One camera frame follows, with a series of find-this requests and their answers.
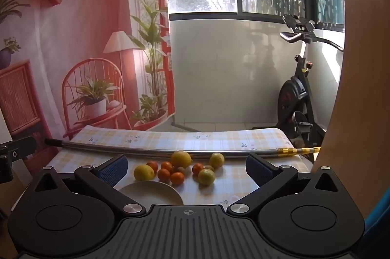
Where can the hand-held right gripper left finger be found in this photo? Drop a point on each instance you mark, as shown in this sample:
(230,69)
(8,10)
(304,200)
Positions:
(114,170)

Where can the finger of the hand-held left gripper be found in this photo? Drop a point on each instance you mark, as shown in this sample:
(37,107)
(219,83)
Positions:
(21,147)

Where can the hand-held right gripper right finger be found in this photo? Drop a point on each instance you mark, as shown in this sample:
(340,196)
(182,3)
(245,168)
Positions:
(258,170)

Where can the small orange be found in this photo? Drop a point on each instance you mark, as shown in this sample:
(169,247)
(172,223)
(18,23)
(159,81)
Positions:
(152,166)
(197,168)
(177,178)
(163,175)
(166,165)

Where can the white plate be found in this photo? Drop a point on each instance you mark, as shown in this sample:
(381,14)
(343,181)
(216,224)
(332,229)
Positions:
(152,193)

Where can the small brown kiwi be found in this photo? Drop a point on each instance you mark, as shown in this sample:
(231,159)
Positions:
(180,169)
(209,167)

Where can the greenish yellow lemon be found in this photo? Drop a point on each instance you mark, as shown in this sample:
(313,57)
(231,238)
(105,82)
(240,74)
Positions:
(206,177)

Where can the large yellow lemon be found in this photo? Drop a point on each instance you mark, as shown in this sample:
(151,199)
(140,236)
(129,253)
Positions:
(181,159)

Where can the metal pole with gold end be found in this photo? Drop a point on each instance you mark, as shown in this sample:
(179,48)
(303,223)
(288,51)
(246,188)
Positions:
(146,151)

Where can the checked floral tablecloth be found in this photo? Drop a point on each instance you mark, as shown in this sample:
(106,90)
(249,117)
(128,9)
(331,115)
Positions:
(182,137)

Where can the black exercise bike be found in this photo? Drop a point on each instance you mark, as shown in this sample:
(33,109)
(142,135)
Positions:
(289,94)

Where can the blue cloth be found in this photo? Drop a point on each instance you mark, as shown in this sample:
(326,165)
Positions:
(379,218)

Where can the wooden board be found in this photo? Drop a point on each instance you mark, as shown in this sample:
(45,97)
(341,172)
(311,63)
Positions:
(365,64)

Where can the printed wall tapestry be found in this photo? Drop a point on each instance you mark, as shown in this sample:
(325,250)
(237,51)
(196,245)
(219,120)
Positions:
(61,33)

